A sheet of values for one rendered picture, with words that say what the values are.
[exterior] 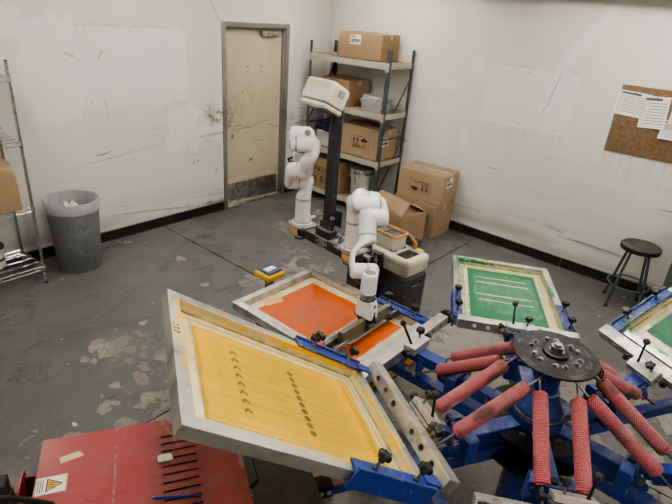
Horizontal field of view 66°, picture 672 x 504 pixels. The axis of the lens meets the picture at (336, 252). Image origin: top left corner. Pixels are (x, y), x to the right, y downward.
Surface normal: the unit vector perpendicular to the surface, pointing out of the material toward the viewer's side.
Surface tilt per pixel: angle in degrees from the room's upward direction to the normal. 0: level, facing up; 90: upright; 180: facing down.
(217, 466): 0
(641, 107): 88
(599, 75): 90
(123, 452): 0
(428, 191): 90
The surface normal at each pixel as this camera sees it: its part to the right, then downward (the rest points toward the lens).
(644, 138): -0.66, 0.28
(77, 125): 0.75, 0.33
